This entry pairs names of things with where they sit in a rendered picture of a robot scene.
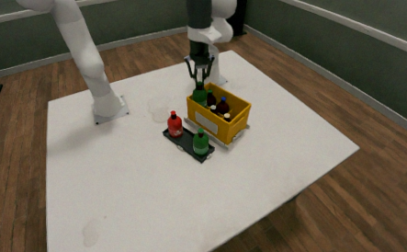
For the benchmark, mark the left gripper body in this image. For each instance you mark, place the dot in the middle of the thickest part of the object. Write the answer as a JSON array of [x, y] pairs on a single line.
[[198, 48]]

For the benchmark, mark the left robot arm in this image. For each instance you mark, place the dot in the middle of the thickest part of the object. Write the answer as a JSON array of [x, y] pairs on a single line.
[[199, 28]]

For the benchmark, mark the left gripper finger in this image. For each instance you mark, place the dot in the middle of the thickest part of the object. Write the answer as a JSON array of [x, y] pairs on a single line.
[[205, 75], [194, 75]]

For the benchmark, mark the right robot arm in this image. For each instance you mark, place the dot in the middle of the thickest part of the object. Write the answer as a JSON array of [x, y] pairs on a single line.
[[71, 24]]

